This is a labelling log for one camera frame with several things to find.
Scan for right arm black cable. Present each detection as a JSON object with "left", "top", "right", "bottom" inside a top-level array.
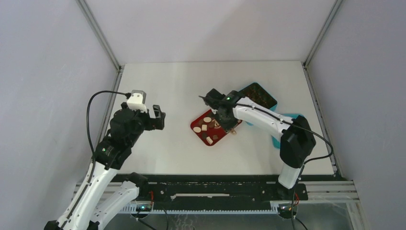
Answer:
[{"left": 236, "top": 101, "right": 334, "bottom": 230}]

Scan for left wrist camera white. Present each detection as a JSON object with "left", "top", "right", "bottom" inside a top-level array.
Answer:
[{"left": 126, "top": 90, "right": 148, "bottom": 113}]

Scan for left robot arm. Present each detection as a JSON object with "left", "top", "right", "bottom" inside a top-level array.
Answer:
[{"left": 44, "top": 103, "right": 166, "bottom": 230}]

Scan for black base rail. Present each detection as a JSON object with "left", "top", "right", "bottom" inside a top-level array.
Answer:
[{"left": 119, "top": 173, "right": 308, "bottom": 212}]

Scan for red chocolate tray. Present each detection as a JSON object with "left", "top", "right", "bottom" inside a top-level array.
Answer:
[{"left": 190, "top": 109, "right": 242, "bottom": 146}]

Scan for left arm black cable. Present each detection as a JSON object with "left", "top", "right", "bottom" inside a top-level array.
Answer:
[{"left": 57, "top": 90, "right": 131, "bottom": 230}]

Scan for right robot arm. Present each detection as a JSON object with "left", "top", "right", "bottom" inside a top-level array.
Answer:
[{"left": 202, "top": 89, "right": 316, "bottom": 199}]

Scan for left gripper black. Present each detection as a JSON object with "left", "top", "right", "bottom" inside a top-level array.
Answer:
[{"left": 122, "top": 102, "right": 165, "bottom": 147}]

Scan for teal box lid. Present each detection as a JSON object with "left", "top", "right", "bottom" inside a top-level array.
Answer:
[{"left": 272, "top": 113, "right": 302, "bottom": 150}]

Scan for teal chocolate box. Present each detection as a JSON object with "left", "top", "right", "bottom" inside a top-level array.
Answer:
[{"left": 239, "top": 82, "right": 278, "bottom": 111}]

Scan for wooden tongs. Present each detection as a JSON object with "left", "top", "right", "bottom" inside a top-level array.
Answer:
[{"left": 229, "top": 128, "right": 237, "bottom": 135}]

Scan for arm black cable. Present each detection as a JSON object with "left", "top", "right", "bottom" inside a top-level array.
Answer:
[
  {"left": 57, "top": 90, "right": 131, "bottom": 230},
  {"left": 236, "top": 101, "right": 334, "bottom": 230}
]

